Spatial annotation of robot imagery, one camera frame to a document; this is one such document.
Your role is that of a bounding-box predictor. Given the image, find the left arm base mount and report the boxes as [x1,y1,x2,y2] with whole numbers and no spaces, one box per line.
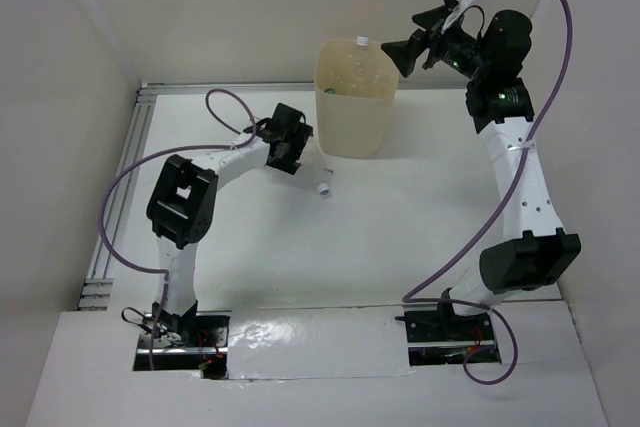
[121,307,230,380]

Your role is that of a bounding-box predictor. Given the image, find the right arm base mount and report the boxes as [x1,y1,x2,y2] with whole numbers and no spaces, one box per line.
[394,305,501,367]

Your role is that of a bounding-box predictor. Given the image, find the beige plastic bin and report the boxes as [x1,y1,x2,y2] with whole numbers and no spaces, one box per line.
[314,37,399,159]

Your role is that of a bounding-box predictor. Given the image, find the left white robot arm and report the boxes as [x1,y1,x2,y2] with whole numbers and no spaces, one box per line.
[146,103,313,346]

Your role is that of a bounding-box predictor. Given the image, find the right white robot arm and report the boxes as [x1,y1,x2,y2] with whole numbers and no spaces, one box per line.
[381,6,581,339]

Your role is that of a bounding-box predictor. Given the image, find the clear bottle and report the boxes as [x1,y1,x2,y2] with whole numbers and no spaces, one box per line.
[346,35,377,78]
[298,166,334,198]
[324,75,394,98]

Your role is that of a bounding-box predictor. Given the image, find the aluminium frame rail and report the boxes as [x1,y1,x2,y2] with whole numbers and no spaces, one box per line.
[100,84,499,310]

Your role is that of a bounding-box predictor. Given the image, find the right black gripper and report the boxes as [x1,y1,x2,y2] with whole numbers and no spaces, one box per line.
[381,4,491,80]

